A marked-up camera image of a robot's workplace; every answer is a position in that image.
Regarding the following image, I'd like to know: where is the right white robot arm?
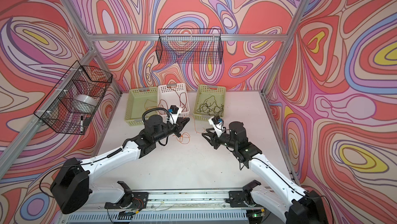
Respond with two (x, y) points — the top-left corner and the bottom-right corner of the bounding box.
(202, 116), (328, 224)

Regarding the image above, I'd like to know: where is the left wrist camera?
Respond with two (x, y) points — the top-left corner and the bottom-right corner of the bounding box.
(168, 105), (182, 125)

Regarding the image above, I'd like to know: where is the white perforated plastic basket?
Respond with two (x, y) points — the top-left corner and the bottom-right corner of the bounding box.
(157, 83), (190, 117)

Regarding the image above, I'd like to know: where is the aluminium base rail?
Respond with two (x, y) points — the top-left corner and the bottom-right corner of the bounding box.
(60, 188), (317, 222)

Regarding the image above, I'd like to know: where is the left black wire wall basket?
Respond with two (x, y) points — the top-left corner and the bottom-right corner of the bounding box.
(34, 61), (113, 135)

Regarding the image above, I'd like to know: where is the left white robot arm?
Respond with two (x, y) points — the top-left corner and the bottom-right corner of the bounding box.
(50, 115), (190, 214)

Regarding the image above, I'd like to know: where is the black marker pen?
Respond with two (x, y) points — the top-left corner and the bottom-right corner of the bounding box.
(80, 115), (84, 134)

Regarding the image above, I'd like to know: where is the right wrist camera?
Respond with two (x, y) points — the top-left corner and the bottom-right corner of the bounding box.
(208, 115), (225, 138)

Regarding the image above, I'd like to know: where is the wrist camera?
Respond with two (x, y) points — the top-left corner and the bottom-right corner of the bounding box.
(208, 115), (225, 138)
(168, 105), (182, 125)

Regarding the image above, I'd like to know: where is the black wire wall basket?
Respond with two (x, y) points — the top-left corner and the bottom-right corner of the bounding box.
(156, 28), (223, 65)
(34, 61), (113, 135)

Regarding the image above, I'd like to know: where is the green perforated plastic basket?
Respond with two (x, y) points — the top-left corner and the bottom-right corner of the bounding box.
(193, 84), (226, 121)
(125, 86), (158, 126)

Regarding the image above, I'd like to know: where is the back black wire wall basket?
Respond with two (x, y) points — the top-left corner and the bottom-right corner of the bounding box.
(156, 28), (223, 65)

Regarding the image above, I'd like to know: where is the left green perforated plastic basket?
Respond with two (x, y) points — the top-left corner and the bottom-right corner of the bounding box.
(125, 86), (158, 126)

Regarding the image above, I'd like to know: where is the red cable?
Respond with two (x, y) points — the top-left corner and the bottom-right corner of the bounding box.
(159, 88), (189, 116)

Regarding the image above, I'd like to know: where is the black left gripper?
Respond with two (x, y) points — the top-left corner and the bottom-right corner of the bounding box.
(151, 118), (190, 145)

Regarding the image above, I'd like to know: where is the right green perforated plastic basket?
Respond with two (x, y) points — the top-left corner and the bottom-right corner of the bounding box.
(193, 84), (226, 121)

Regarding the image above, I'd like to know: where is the black cable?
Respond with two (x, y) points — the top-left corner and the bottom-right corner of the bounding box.
(196, 95), (224, 116)
(196, 98), (224, 117)

